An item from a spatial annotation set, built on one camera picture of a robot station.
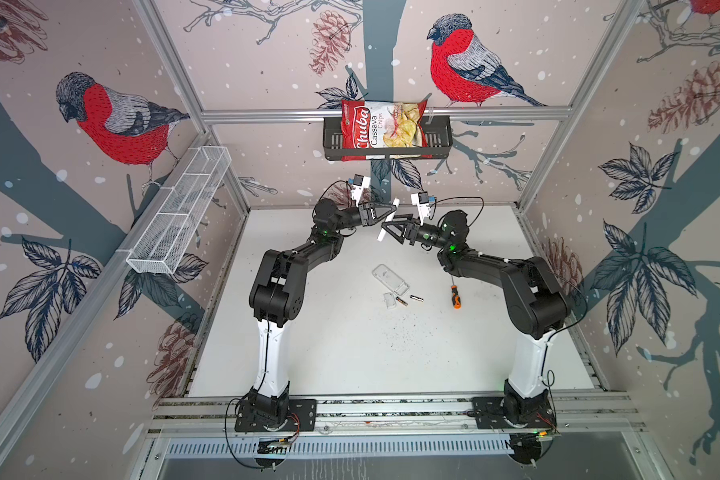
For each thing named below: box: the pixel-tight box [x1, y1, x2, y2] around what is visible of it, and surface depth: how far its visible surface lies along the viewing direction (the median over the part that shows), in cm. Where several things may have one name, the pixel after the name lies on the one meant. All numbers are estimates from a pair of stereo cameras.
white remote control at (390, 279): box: [372, 264, 410, 296], surface depth 100 cm
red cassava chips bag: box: [341, 100, 433, 161], surface depth 89 cm
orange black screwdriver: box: [450, 275, 462, 309], surface depth 95 cm
